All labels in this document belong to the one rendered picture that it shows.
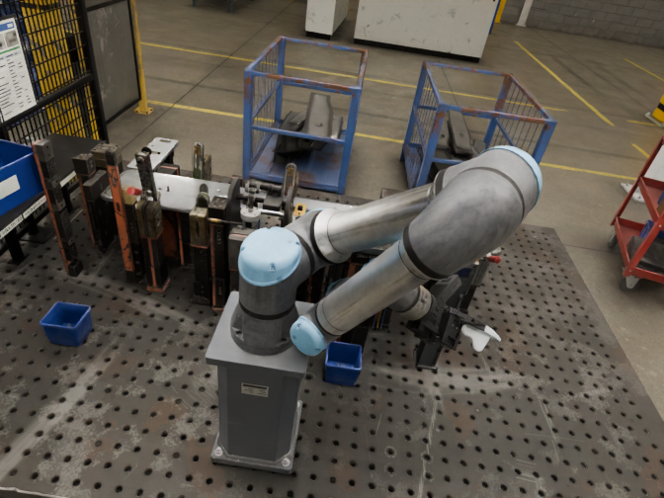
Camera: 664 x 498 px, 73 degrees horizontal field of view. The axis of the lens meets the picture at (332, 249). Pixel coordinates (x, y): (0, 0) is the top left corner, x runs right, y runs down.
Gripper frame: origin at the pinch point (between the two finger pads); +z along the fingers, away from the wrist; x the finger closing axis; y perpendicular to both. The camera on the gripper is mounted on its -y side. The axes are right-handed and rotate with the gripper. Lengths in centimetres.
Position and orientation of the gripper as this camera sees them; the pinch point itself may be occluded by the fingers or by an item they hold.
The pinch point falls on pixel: (472, 333)
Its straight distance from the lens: 113.3
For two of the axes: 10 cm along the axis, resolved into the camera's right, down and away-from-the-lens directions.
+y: -3.8, 8.7, -3.1
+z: 7.1, 4.9, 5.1
